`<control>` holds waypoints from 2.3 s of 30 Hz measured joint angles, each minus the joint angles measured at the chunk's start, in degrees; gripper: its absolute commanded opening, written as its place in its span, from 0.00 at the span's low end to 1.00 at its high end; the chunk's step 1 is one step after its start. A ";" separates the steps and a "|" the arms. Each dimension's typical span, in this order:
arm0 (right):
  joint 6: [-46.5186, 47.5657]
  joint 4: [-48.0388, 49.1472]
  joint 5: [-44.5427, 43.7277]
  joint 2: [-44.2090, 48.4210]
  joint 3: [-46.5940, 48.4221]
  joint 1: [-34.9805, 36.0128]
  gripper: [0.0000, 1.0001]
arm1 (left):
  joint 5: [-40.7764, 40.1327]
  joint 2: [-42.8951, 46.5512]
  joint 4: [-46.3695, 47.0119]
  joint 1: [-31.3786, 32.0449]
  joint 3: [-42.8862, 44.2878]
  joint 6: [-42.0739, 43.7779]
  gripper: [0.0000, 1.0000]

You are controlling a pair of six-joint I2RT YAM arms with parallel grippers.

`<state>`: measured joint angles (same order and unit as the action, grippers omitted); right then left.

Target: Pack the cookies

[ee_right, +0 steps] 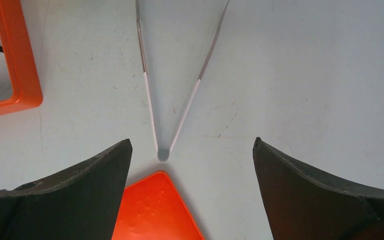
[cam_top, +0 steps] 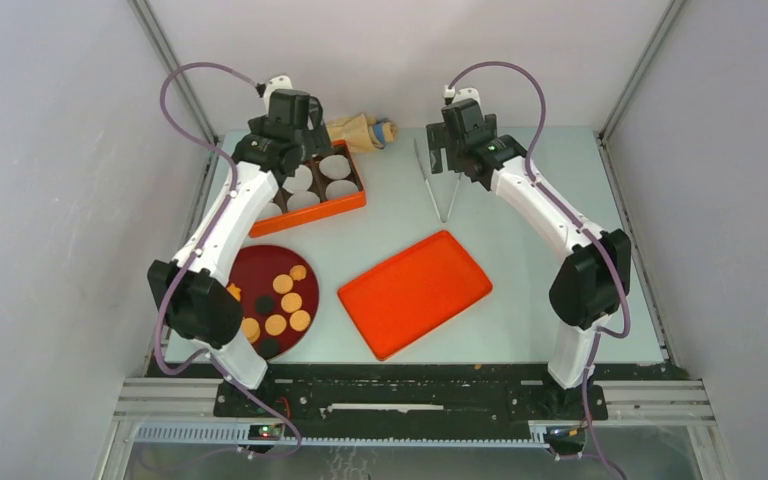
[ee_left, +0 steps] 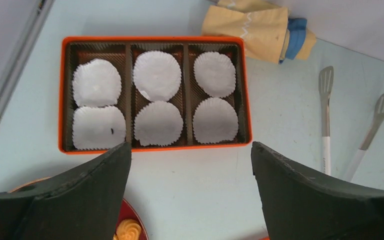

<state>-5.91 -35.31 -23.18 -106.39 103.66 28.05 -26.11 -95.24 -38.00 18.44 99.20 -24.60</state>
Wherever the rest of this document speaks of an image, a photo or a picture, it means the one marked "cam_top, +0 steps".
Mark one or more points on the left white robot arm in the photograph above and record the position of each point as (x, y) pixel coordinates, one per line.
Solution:
(191, 289)

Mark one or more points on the dark round cookie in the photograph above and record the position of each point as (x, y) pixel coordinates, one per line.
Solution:
(264, 305)

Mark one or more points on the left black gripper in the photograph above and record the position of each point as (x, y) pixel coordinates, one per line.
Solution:
(317, 139)

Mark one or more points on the dark red round plate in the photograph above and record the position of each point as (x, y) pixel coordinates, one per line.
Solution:
(290, 280)

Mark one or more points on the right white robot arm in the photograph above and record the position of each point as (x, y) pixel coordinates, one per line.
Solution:
(595, 264)

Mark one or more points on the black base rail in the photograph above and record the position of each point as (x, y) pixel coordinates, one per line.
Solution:
(425, 402)

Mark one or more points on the beige cloth doll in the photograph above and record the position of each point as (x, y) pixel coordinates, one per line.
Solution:
(363, 133)

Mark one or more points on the metal serving tongs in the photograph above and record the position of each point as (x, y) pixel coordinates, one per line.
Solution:
(442, 188)

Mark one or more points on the orange box lid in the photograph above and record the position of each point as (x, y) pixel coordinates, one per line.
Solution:
(412, 293)

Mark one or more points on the orange compartment cookie box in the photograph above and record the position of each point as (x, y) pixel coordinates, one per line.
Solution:
(335, 188)

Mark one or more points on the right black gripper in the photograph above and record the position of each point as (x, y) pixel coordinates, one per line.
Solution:
(437, 147)

